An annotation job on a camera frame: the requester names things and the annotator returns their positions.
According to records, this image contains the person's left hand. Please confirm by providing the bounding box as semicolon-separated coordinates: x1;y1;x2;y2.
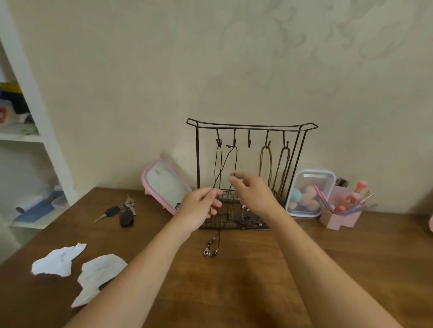
172;187;224;241

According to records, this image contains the person's right hand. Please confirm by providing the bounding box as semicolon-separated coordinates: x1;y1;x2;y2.
229;171;283;220

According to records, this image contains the black cord silver block necklace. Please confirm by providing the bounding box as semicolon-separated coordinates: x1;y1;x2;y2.
203;143;239;259

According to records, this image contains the brown cord leaf pendant necklace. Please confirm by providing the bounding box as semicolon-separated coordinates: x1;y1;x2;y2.
258;141;291;229

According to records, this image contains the black wire jewelry stand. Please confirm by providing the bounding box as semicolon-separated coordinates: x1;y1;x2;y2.
186;118;319;230

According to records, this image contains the black cord flower pendant necklace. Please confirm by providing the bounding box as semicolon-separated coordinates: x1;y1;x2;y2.
215;137;226;191

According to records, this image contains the person's right forearm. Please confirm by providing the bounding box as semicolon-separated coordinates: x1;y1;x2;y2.
265;202;403;328

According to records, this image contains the person's left forearm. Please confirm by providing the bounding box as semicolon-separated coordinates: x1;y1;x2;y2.
66;216;192;328

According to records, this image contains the pink framed table mirror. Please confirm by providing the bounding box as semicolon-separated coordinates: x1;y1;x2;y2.
141;159;193;216

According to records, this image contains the clear plastic container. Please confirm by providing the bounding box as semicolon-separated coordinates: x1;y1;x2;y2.
285;169;337;218

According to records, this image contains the pink pen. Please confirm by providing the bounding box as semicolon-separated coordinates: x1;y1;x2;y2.
313;185;331;210

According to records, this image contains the silver key bunch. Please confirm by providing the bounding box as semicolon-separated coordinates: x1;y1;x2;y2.
123;194;137;216

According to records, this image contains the black oval key fob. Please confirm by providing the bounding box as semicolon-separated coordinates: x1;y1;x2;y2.
119;209;134;228

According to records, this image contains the black headed car key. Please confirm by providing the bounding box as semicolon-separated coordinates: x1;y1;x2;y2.
93;205;121;223

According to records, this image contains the pink brush holder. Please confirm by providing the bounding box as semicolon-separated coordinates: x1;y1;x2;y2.
319;185;363;231

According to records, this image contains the grey purple pencil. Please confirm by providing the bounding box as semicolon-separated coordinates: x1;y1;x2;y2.
341;204;378;216

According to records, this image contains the white crumpled paper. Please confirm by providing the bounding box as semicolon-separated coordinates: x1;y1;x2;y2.
31;242;87;278
71;254;128;309

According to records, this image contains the blue flat folder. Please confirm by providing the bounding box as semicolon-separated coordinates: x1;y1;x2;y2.
13;191;65;223

